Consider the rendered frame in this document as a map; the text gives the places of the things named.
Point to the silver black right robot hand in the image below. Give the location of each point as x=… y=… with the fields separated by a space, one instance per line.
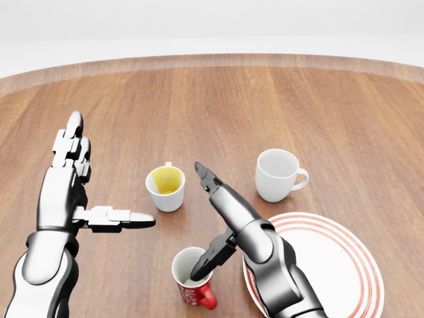
x=232 y=205

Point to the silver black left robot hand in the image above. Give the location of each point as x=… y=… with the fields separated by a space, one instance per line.
x=55 y=195

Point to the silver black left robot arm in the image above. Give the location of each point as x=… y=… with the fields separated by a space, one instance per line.
x=39 y=275

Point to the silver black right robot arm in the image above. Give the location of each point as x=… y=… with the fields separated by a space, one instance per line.
x=275 y=265

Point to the plain white mug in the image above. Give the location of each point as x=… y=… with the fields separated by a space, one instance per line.
x=276 y=179

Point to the white mug with yellow inside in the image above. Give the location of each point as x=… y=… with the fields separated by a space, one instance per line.
x=165 y=189

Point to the red mug with white print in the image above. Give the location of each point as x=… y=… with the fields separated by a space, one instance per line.
x=193 y=285

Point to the white plate with red rings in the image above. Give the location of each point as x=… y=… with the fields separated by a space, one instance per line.
x=334 y=265

